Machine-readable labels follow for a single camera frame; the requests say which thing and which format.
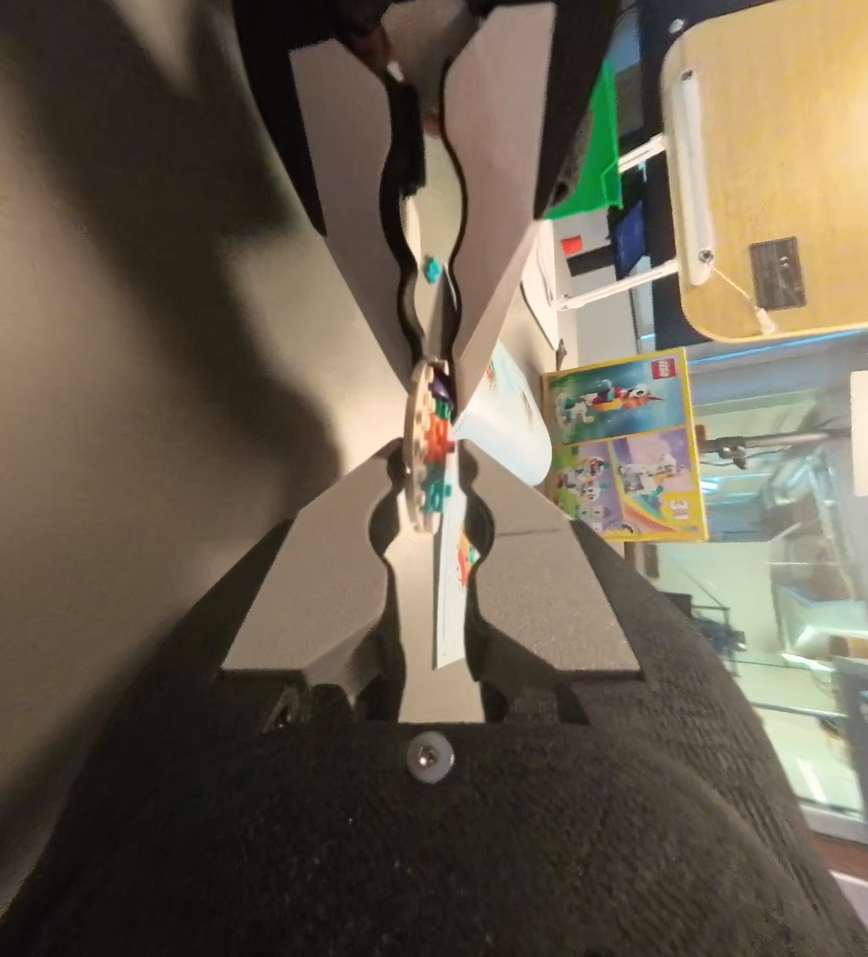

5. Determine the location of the lego instruction booklet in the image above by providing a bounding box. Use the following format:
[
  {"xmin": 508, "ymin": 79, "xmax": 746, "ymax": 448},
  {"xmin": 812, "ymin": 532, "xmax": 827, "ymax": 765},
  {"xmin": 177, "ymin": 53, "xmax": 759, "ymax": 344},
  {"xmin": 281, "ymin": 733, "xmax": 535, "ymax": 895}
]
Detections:
[{"xmin": 432, "ymin": 340, "xmax": 554, "ymax": 670}]

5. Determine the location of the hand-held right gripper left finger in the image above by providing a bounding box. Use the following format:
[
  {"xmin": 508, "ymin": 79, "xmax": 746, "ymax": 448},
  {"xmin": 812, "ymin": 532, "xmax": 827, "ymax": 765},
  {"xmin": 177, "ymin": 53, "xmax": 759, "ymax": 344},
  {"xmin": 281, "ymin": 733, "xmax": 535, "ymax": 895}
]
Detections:
[{"xmin": 219, "ymin": 437, "xmax": 412, "ymax": 722}]

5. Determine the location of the round white lego plate assembly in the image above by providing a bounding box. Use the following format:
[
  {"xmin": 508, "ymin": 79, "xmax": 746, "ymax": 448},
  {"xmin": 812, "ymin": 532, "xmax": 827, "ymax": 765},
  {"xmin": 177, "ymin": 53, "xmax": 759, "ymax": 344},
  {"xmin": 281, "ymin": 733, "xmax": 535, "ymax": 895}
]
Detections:
[{"xmin": 402, "ymin": 357, "xmax": 456, "ymax": 533}]

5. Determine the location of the yellow lego set box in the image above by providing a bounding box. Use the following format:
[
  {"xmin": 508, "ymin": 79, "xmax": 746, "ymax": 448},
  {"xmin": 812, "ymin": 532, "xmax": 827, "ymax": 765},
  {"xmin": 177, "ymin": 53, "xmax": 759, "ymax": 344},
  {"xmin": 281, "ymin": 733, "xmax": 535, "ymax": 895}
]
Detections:
[{"xmin": 540, "ymin": 347, "xmax": 710, "ymax": 543}]

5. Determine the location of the wooden chair with white frame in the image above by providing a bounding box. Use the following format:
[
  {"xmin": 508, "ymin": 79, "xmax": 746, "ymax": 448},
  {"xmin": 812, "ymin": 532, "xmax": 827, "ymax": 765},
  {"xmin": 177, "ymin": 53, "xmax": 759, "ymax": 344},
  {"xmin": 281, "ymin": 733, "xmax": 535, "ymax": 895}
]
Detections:
[{"xmin": 553, "ymin": 0, "xmax": 868, "ymax": 345}]

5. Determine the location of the green plastic bin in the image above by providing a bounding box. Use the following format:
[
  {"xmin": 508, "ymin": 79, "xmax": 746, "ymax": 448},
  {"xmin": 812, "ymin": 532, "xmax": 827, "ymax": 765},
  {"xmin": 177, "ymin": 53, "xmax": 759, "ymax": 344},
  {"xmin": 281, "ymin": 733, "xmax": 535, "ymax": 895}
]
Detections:
[{"xmin": 542, "ymin": 60, "xmax": 624, "ymax": 221}]

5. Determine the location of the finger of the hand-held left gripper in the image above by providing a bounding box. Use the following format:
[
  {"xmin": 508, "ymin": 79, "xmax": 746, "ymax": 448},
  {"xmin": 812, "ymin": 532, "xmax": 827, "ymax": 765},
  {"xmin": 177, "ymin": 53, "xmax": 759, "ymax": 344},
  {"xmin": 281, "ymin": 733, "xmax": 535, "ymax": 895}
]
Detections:
[
  {"xmin": 288, "ymin": 39, "xmax": 432, "ymax": 391},
  {"xmin": 440, "ymin": 2, "xmax": 560, "ymax": 410}
]

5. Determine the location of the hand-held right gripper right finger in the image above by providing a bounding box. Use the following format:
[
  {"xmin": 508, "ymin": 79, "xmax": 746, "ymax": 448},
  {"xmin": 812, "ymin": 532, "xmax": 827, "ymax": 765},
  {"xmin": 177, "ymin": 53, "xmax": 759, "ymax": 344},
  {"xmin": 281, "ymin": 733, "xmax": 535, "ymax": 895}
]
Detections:
[{"xmin": 464, "ymin": 445, "xmax": 643, "ymax": 683}]

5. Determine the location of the blue panel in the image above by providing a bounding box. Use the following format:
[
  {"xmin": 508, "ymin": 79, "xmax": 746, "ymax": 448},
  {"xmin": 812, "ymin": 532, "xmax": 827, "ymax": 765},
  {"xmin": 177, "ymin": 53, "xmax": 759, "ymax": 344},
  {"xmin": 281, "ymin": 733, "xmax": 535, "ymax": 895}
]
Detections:
[{"xmin": 612, "ymin": 200, "xmax": 648, "ymax": 276}]

